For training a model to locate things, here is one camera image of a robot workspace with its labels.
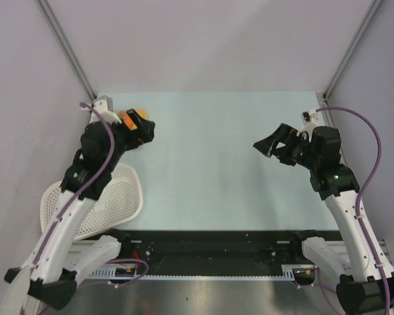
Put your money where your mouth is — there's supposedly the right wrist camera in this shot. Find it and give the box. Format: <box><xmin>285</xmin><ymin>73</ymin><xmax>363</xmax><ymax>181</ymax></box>
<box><xmin>297</xmin><ymin>109</ymin><xmax>324</xmax><ymax>141</ymax></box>

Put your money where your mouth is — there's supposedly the clear zip top bag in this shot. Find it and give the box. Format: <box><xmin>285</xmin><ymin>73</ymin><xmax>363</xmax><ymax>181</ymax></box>
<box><xmin>117</xmin><ymin>108</ymin><xmax>149</xmax><ymax>131</ymax></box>

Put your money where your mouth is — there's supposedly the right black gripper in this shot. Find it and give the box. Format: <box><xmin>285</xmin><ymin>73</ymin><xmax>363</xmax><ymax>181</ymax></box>
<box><xmin>253</xmin><ymin>123</ymin><xmax>320</xmax><ymax>171</ymax></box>

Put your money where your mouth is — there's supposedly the purple cable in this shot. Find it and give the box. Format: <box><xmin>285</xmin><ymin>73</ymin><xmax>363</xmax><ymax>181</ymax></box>
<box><xmin>19</xmin><ymin>102</ymin><xmax>150</xmax><ymax>315</ymax></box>
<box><xmin>310</xmin><ymin>106</ymin><xmax>394</xmax><ymax>315</ymax></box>

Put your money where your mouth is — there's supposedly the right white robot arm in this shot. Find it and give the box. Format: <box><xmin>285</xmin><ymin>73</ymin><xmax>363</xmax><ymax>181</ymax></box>
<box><xmin>253</xmin><ymin>123</ymin><xmax>394</xmax><ymax>314</ymax></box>

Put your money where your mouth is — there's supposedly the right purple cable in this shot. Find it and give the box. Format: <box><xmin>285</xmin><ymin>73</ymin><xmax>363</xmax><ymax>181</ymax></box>
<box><xmin>310</xmin><ymin>106</ymin><xmax>394</xmax><ymax>315</ymax></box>

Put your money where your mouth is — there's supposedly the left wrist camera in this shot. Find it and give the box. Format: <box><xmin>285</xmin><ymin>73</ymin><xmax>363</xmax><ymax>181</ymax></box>
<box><xmin>80</xmin><ymin>95</ymin><xmax>121</xmax><ymax>124</ymax></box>

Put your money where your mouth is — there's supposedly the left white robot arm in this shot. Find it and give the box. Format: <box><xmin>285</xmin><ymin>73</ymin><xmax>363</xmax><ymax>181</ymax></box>
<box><xmin>0</xmin><ymin>110</ymin><xmax>156</xmax><ymax>314</ymax></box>

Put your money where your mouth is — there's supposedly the right aluminium corner post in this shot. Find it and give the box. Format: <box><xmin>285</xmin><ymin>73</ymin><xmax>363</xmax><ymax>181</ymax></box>
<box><xmin>321</xmin><ymin>0</ymin><xmax>385</xmax><ymax>102</ymax></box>

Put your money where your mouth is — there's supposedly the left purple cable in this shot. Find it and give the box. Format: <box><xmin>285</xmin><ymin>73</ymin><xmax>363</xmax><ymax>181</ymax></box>
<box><xmin>19</xmin><ymin>102</ymin><xmax>150</xmax><ymax>315</ymax></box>

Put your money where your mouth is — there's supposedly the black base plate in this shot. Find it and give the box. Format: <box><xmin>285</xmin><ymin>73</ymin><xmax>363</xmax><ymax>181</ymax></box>
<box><xmin>98</xmin><ymin>229</ymin><xmax>329</xmax><ymax>276</ymax></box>

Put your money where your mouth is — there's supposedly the white perforated plastic basket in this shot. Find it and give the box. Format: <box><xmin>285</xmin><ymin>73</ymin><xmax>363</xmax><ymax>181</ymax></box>
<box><xmin>39</xmin><ymin>163</ymin><xmax>144</xmax><ymax>242</ymax></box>

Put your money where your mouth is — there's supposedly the aluminium corner post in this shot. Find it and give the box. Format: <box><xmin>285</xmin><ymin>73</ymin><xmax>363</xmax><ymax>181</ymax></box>
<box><xmin>35</xmin><ymin>0</ymin><xmax>97</xmax><ymax>100</ymax></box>
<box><xmin>321</xmin><ymin>0</ymin><xmax>385</xmax><ymax>102</ymax></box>

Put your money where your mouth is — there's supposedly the white slotted cable duct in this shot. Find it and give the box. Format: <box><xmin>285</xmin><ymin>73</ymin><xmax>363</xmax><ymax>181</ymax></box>
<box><xmin>85</xmin><ymin>266</ymin><xmax>303</xmax><ymax>283</ymax></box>

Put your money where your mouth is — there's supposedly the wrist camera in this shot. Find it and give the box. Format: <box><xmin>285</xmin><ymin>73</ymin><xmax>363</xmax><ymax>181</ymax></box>
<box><xmin>297</xmin><ymin>109</ymin><xmax>324</xmax><ymax>141</ymax></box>
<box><xmin>80</xmin><ymin>95</ymin><xmax>121</xmax><ymax>124</ymax></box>

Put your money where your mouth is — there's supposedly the left aluminium corner post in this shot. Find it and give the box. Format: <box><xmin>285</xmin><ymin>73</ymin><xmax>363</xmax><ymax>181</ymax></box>
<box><xmin>35</xmin><ymin>0</ymin><xmax>97</xmax><ymax>100</ymax></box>

